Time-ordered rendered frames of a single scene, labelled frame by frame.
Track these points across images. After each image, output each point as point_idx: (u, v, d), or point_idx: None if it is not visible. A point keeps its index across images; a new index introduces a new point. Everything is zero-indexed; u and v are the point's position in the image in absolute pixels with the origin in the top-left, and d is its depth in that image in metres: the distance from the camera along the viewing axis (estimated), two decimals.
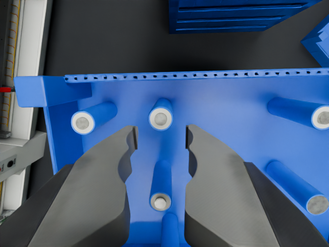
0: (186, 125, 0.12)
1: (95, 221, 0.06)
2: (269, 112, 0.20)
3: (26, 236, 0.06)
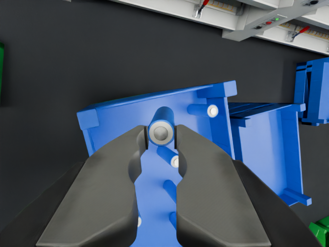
0: (175, 126, 0.12)
1: (103, 220, 0.06)
2: None
3: (36, 232, 0.06)
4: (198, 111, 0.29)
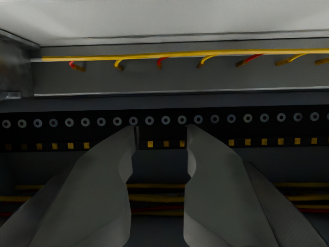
0: (185, 125, 0.12)
1: (96, 221, 0.06)
2: None
3: (27, 236, 0.06)
4: None
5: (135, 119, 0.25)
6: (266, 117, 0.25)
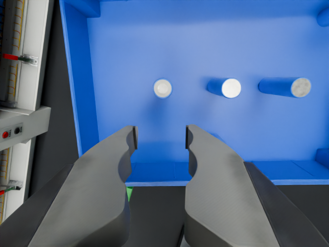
0: (186, 125, 0.12)
1: (95, 221, 0.06)
2: None
3: (26, 236, 0.06)
4: None
5: None
6: None
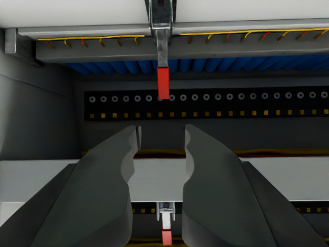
0: (183, 125, 0.12)
1: (98, 221, 0.06)
2: (218, 70, 0.32)
3: (29, 235, 0.06)
4: (211, 63, 0.28)
5: (185, 96, 0.35)
6: (278, 95, 0.35)
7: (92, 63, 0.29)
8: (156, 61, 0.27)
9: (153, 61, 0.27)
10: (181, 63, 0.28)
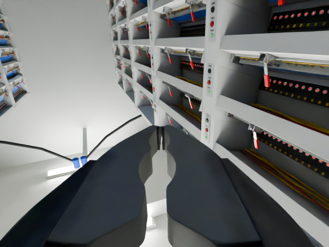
0: (162, 126, 0.12)
1: (112, 220, 0.06)
2: None
3: (47, 227, 0.06)
4: None
5: None
6: None
7: None
8: None
9: None
10: None
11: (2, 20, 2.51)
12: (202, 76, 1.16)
